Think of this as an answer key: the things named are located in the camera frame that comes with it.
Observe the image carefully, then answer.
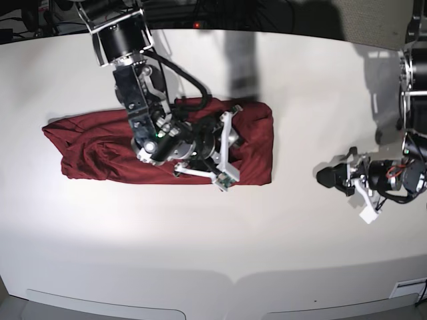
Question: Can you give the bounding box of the dark red long-sleeve shirt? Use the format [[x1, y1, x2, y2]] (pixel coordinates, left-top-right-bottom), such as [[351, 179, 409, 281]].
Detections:
[[42, 101, 274, 185]]

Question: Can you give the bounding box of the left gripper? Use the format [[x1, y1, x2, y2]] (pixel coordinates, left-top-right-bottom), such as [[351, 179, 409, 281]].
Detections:
[[316, 147, 387, 210]]

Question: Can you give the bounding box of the black power strip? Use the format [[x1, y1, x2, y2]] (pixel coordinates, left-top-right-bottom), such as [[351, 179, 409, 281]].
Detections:
[[148, 20, 206, 29]]

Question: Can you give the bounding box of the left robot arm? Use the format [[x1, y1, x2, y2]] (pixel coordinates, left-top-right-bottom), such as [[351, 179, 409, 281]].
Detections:
[[316, 1, 426, 214]]

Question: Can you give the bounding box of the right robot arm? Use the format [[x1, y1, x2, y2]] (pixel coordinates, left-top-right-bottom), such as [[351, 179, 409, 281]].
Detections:
[[75, 1, 242, 191]]

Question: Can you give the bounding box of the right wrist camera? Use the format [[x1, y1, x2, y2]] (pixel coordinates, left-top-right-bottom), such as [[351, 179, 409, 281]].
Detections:
[[213, 169, 240, 192]]

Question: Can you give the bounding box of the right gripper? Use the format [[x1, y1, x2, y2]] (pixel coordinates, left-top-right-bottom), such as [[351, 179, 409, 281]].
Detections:
[[171, 105, 244, 184]]

